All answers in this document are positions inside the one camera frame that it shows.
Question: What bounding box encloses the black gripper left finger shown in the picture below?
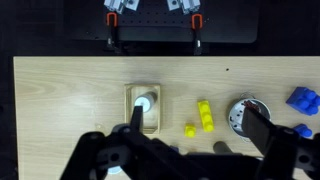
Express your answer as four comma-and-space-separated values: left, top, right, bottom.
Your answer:
59, 105, 188, 180

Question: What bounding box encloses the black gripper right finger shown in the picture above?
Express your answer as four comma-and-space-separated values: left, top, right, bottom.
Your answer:
241, 106, 320, 180

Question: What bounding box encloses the white mug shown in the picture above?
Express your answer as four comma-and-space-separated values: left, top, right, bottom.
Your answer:
107, 165, 124, 175

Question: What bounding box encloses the long blue four-stud block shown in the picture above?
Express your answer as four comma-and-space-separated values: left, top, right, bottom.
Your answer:
292, 123, 314, 139

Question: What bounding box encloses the red beans heap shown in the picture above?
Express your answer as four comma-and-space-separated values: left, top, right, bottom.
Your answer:
243, 99, 263, 111

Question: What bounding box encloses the small steel pot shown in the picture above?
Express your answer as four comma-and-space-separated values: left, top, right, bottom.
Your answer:
227, 92, 273, 144

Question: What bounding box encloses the blue square four-stud block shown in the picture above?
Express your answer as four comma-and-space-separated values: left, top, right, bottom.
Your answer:
285, 86, 320, 117

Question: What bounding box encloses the wooden slat crate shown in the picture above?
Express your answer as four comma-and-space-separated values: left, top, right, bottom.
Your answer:
124, 83, 162, 135

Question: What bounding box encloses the yellow three-stud block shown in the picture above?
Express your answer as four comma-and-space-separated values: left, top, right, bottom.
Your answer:
197, 99, 215, 133

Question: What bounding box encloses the small yellow block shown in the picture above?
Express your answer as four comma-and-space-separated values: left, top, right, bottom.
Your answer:
184, 123, 198, 138

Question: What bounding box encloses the orange black bar clamp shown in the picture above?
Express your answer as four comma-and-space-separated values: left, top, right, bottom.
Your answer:
105, 12, 122, 53
191, 13, 204, 56

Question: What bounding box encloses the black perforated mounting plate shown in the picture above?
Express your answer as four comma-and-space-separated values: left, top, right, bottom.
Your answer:
71, 0, 259, 44

